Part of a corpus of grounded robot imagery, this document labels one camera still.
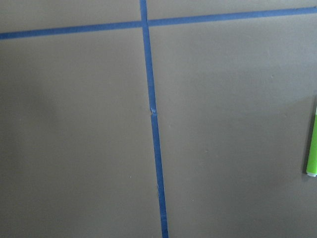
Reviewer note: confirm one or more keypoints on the green highlighter pen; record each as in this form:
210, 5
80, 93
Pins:
311, 169

